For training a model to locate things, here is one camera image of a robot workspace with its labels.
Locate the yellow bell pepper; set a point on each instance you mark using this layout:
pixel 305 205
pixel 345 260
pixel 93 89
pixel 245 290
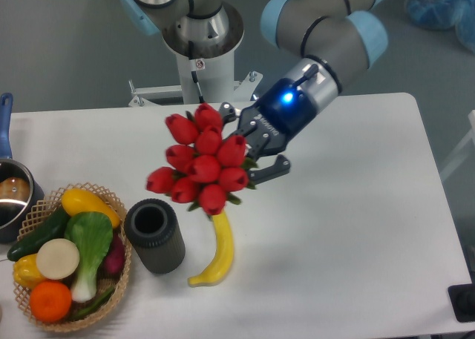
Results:
pixel 26 273

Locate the dark grey ribbed vase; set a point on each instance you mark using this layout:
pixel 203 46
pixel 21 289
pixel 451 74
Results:
pixel 152 228

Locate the white round radish slice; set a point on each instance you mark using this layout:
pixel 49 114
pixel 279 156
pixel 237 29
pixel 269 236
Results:
pixel 57 259

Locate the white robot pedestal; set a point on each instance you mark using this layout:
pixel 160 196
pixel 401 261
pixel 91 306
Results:
pixel 205 54

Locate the purple sweet potato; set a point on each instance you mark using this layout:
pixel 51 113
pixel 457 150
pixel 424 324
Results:
pixel 114 261

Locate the woven wicker basket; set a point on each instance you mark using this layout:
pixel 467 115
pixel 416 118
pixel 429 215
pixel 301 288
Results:
pixel 40 213

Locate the green chili pepper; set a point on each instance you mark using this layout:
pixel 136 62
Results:
pixel 94 306

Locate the yellow squash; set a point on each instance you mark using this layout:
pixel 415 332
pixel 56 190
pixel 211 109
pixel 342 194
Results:
pixel 77 200

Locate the white frame at right edge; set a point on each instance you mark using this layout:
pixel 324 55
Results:
pixel 463 149

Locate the green bok choy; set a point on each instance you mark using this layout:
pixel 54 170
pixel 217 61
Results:
pixel 92 233

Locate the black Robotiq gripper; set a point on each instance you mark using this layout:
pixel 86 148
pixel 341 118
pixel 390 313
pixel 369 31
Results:
pixel 270 124

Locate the dark pot with blue handle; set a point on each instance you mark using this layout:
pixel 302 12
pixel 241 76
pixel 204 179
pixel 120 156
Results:
pixel 19 190

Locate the blue plastic bag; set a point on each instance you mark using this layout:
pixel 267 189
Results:
pixel 444 15

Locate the black device at table edge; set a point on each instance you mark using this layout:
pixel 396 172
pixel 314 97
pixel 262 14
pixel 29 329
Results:
pixel 462 301

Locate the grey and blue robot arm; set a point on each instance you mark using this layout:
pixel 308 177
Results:
pixel 335 41

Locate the green cucumber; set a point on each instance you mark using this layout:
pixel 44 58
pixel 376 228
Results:
pixel 52 228

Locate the orange fruit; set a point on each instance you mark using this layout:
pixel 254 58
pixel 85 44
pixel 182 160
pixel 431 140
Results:
pixel 50 301

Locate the yellow banana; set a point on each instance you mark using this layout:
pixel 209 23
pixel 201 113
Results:
pixel 223 258

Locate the red tulip bouquet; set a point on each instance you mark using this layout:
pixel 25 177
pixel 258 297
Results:
pixel 204 170

